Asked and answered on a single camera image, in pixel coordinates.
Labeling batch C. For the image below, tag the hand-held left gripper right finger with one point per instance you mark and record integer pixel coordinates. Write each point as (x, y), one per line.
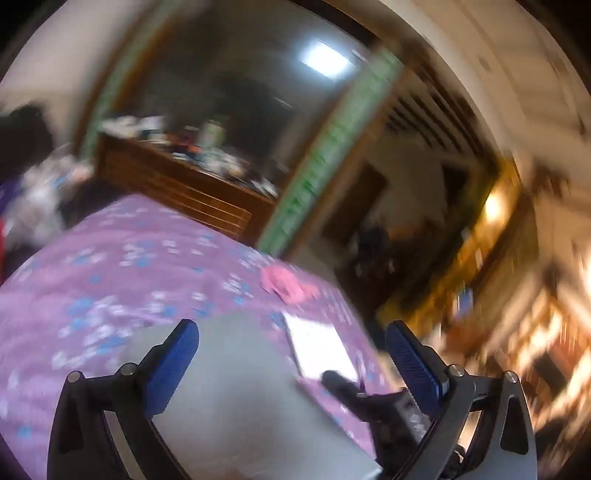
(411, 364)

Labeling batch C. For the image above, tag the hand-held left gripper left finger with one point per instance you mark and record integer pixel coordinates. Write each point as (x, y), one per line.
(173, 364)

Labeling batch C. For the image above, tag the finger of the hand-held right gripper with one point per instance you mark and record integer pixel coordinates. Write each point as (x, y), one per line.
(383, 410)

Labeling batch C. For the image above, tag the grey flat board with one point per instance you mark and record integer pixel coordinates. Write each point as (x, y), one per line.
(249, 397)

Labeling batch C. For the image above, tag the white paper sheet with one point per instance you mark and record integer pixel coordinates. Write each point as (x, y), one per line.
(318, 346)

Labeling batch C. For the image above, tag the purple floral blanket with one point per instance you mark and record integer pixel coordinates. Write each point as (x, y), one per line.
(115, 277)

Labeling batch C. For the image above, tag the pink cloth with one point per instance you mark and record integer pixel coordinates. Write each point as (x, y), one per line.
(286, 284)

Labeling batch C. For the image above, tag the wooden cabinet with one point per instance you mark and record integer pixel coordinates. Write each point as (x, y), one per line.
(184, 194)

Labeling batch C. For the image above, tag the clear plastic bags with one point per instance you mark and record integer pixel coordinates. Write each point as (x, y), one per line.
(46, 194)

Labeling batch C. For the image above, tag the clutter of small cabinet items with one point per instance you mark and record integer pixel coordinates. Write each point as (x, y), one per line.
(207, 152)

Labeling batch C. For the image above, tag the black case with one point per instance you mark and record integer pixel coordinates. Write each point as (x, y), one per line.
(23, 138)

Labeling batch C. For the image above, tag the bamboo painted wooden frame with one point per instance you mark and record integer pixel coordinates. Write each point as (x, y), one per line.
(323, 152)

